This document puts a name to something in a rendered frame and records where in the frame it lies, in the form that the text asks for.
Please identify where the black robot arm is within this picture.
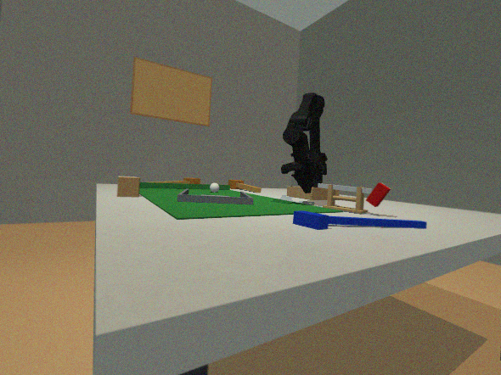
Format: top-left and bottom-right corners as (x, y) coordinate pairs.
(283, 92), (328, 183)

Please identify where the green putting mat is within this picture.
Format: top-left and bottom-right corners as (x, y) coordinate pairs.
(139, 188), (343, 220)

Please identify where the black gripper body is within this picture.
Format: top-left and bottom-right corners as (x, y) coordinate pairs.
(281, 147), (325, 174)

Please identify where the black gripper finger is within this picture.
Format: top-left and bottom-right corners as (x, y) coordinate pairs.
(291, 171), (310, 193)
(307, 171), (318, 193)

